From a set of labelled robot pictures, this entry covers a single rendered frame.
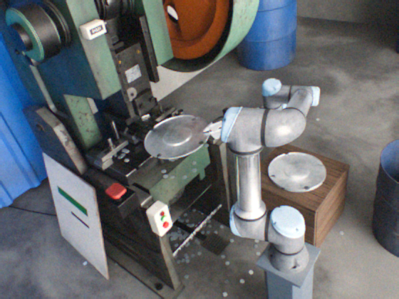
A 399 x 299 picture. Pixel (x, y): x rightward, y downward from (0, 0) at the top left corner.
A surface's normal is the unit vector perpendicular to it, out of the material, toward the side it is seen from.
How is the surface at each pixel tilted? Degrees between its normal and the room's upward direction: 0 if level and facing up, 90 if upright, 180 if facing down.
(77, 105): 90
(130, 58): 90
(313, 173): 0
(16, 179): 90
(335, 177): 0
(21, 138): 90
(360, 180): 0
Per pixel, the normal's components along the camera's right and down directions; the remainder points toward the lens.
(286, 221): -0.02, -0.76
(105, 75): 0.76, 0.30
